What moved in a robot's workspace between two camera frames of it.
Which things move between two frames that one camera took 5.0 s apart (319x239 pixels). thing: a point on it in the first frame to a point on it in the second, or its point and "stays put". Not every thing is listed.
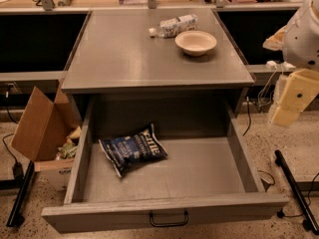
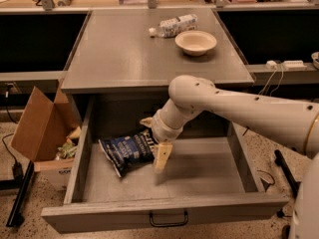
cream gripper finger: x=275 y=42 to x=148 y=121
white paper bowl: x=195 y=43 stays put
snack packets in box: x=68 y=149 stays put
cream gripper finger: x=299 y=89 to x=162 y=156
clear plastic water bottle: x=174 y=26 stays put
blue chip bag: x=129 y=150 stays put
